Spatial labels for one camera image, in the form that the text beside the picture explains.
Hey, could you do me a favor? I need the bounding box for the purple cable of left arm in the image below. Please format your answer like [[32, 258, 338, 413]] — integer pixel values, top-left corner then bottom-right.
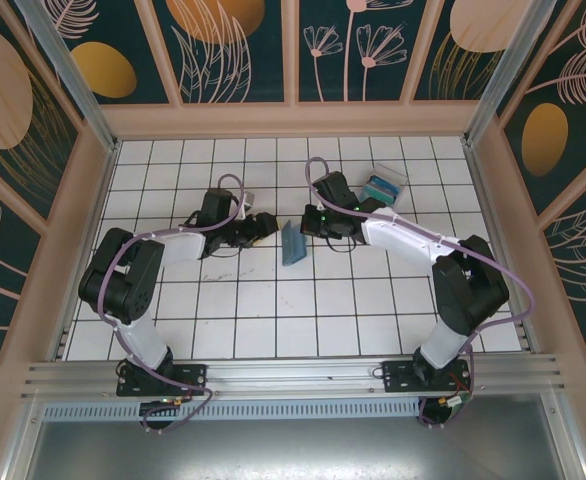
[[95, 173, 249, 434]]

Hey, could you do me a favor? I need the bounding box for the aluminium frame post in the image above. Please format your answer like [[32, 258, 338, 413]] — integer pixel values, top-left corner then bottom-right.
[[464, 0, 567, 147], [14, 0, 120, 154]]

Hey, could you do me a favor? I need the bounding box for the blue leather card holder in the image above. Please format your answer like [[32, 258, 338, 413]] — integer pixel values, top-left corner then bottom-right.
[[280, 219, 308, 268]]

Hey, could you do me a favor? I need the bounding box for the perforated grey cable tray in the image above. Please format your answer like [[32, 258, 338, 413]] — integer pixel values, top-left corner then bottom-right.
[[42, 398, 425, 422]]

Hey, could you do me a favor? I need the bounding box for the aluminium side rail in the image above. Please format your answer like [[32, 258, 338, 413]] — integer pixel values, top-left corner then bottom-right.
[[463, 142, 539, 353], [47, 141, 120, 362]]

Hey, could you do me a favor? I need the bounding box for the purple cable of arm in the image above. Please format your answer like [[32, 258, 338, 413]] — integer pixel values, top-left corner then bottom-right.
[[305, 156, 535, 430], [95, 173, 249, 434]]

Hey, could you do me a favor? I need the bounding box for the aluminium mounting rail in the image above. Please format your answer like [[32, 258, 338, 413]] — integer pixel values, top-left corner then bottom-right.
[[20, 353, 570, 402]]

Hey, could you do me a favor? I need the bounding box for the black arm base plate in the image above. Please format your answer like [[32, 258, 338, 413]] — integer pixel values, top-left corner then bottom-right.
[[382, 358, 475, 395], [116, 363, 209, 399]]

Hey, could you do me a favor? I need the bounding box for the clear plastic card box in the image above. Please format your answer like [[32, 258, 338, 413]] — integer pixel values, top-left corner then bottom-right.
[[359, 163, 409, 207]]

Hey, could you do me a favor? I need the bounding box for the teal credit card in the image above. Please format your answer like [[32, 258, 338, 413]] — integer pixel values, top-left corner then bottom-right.
[[363, 183, 400, 200]]

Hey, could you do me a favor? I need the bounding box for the grey metal shelf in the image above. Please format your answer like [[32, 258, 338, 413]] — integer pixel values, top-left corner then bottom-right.
[[2, 393, 586, 480]]

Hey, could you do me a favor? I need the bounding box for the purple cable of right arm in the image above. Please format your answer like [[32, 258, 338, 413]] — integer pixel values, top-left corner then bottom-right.
[[305, 156, 535, 430]]

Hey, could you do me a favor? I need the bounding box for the thin black cable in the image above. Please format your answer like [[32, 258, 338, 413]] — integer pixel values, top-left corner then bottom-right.
[[200, 243, 247, 260], [324, 235, 362, 256]]

